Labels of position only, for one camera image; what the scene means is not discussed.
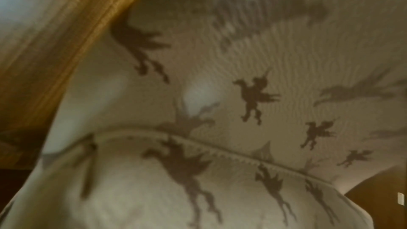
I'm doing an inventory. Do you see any brown wardrobe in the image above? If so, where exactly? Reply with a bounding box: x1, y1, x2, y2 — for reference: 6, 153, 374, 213
345, 164, 407, 229

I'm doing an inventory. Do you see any cream patterned backpack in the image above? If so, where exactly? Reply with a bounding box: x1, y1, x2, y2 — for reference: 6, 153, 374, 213
0, 0, 407, 229

